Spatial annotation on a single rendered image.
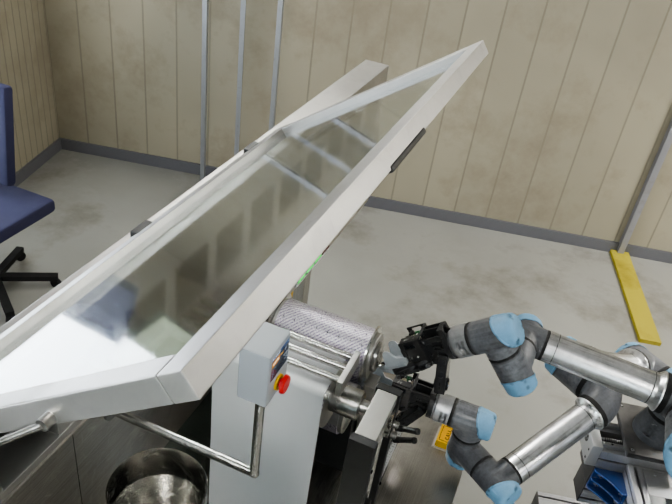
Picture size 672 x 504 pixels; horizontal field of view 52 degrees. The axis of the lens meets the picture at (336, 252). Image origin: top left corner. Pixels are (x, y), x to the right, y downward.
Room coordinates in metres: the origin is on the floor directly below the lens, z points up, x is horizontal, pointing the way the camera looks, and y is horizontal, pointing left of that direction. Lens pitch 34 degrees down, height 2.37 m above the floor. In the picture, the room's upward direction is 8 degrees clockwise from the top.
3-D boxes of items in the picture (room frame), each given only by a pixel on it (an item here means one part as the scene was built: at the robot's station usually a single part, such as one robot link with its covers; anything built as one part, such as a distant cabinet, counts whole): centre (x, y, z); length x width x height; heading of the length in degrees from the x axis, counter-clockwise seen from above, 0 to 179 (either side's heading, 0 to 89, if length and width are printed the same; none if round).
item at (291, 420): (0.98, 0.13, 1.17); 0.34 x 0.05 x 0.54; 72
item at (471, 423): (1.22, -0.40, 1.11); 0.11 x 0.08 x 0.09; 72
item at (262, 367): (0.73, 0.07, 1.66); 0.07 x 0.07 x 0.10; 73
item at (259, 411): (0.74, 0.08, 1.51); 0.02 x 0.02 x 0.20
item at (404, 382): (1.27, -0.25, 1.12); 0.12 x 0.08 x 0.09; 72
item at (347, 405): (1.00, -0.07, 1.34); 0.06 x 0.06 x 0.06; 72
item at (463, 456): (1.21, -0.41, 1.01); 0.11 x 0.08 x 0.11; 36
